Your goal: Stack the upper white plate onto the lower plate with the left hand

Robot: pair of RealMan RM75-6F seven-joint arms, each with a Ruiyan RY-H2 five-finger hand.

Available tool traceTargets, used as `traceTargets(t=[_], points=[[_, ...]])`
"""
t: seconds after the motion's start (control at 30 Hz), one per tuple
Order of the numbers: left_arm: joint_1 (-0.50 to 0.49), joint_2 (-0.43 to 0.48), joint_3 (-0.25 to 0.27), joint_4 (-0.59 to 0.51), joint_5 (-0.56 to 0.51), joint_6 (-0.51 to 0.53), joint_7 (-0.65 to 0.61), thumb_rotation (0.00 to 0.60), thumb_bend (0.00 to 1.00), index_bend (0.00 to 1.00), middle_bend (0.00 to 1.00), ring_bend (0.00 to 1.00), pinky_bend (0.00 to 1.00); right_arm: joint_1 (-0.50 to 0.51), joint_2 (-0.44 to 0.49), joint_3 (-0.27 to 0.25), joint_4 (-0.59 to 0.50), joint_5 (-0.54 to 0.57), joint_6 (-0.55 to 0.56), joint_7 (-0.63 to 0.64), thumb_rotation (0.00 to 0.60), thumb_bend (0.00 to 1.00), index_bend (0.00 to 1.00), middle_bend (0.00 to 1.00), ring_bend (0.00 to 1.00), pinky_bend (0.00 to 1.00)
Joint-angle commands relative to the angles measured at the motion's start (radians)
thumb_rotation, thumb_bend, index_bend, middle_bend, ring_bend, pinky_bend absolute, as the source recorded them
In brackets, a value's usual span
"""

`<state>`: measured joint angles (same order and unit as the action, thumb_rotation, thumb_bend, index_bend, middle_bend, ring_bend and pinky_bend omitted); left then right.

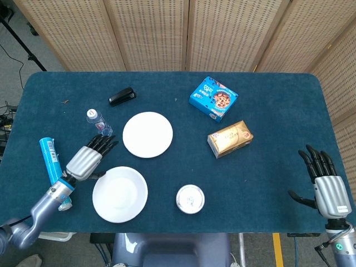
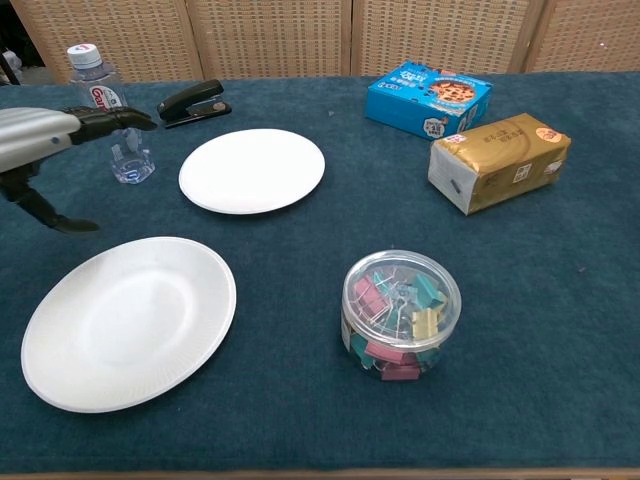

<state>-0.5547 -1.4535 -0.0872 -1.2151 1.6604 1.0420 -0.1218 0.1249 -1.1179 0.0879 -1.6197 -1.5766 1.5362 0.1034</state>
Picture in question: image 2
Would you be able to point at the silver and black left robot hand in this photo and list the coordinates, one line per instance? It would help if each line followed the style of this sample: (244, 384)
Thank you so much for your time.
(35, 132)

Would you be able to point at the white paper plate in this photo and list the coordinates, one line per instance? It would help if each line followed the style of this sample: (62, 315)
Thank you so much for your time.
(252, 170)
(130, 325)

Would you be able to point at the clear plastic water bottle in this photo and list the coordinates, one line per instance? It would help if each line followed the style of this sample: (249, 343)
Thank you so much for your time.
(131, 160)

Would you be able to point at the black stapler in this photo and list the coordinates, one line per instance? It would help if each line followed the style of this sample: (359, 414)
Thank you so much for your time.
(192, 100)

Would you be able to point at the woven wicker folding screen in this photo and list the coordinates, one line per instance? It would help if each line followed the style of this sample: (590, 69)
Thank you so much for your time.
(275, 35)

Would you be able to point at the dark blue table cloth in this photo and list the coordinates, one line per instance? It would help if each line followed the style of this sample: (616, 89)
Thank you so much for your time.
(300, 240)

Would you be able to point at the blue cookie box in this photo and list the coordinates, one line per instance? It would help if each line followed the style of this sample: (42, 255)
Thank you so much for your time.
(425, 97)

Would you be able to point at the clear tub of binder clips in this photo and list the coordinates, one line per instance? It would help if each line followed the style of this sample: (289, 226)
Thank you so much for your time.
(400, 320)

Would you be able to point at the gold tissue pack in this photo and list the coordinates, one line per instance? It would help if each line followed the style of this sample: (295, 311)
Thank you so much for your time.
(505, 160)

